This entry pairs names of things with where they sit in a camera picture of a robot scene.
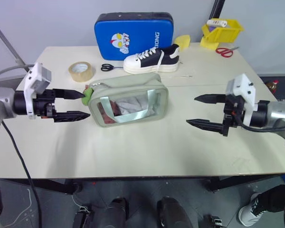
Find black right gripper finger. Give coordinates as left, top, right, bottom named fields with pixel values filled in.
left=186, top=119, right=225, bottom=136
left=194, top=94, right=227, bottom=105

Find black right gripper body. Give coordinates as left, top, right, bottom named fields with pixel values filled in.
left=221, top=94, right=245, bottom=137

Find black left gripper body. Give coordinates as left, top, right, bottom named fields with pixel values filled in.
left=33, top=88, right=57, bottom=123

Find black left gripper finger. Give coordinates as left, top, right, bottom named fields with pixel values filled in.
left=53, top=89, right=85, bottom=100
left=53, top=110, right=91, bottom=124

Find green transparent pouch bag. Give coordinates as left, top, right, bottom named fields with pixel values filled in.
left=87, top=73, right=170, bottom=129

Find green zipper pull tag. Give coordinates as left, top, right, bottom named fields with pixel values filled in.
left=82, top=87, right=94, bottom=105

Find brown packing tape roll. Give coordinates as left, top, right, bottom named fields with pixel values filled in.
left=68, top=61, right=96, bottom=83

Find white crumpled paper stuffing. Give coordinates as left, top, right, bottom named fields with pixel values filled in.
left=115, top=94, right=155, bottom=117

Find yellow sponge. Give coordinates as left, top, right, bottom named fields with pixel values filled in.
left=173, top=34, right=191, bottom=50

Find yellow plastic parts bin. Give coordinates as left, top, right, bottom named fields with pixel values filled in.
left=199, top=18, right=245, bottom=51

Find grey metal pole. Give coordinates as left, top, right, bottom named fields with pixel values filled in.
left=0, top=16, right=27, bottom=67

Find black and white sneaker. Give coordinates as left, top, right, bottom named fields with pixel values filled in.
left=123, top=43, right=181, bottom=75

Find white tube in bin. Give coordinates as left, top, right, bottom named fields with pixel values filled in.
left=206, top=19, right=228, bottom=28

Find black tripod pole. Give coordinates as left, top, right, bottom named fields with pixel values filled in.
left=209, top=0, right=226, bottom=20

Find blue cartoon kick pad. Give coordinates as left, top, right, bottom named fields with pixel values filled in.
left=94, top=11, right=175, bottom=62

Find white bystander shoe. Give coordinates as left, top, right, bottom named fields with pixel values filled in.
left=238, top=192, right=267, bottom=227

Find black trousered bystander leg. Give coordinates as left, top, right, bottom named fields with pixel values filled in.
left=258, top=182, right=285, bottom=215

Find dark rounded shape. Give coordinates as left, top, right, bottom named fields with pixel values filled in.
left=104, top=197, right=130, bottom=228

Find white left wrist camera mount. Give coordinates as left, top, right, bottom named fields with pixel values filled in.
left=23, top=62, right=52, bottom=119

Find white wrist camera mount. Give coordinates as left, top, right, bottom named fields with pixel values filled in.
left=23, top=62, right=52, bottom=119
left=225, top=73, right=257, bottom=126

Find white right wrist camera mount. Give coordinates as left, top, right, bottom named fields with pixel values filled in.
left=225, top=73, right=257, bottom=126

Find black handled scissors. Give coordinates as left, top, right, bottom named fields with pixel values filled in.
left=100, top=63, right=124, bottom=72

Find red handled scissors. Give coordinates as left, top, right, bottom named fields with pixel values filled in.
left=215, top=46, right=241, bottom=58

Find grey left arm hose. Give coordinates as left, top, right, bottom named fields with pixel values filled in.
left=0, top=64, right=36, bottom=82

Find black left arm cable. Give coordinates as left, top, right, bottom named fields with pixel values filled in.
left=0, top=118, right=43, bottom=228

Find black table frame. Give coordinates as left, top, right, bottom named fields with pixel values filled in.
left=0, top=174, right=285, bottom=195

